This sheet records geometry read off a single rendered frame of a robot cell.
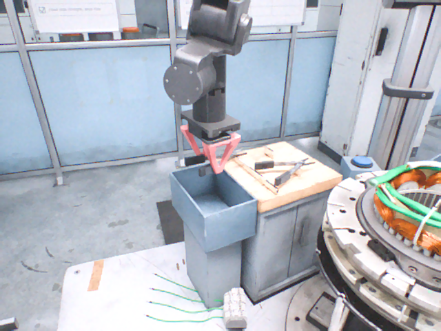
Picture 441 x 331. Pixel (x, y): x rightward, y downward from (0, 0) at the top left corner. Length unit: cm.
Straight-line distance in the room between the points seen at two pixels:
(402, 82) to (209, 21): 60
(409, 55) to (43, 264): 200
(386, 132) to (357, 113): 184
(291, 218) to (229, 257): 15
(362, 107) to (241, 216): 231
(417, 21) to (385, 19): 177
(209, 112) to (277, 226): 27
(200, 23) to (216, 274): 47
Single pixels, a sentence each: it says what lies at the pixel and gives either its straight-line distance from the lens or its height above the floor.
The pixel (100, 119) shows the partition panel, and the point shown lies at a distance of 265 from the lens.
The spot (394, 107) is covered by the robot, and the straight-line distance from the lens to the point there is 95.
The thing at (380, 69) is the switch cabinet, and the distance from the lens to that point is 278.
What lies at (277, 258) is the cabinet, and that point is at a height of 89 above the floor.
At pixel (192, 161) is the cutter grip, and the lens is 59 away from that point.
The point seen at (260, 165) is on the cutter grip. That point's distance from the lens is 63.
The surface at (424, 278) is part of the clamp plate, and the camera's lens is 46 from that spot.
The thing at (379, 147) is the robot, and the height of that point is 101.
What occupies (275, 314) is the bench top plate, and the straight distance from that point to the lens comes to 77.
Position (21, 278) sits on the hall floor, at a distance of 215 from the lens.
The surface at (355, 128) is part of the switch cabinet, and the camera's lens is 285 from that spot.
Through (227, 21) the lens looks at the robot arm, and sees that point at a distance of 47.
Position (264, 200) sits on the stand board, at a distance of 58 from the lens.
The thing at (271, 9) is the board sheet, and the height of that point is 125.
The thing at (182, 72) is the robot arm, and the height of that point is 130.
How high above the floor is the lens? 140
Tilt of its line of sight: 30 degrees down
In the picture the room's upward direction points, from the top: straight up
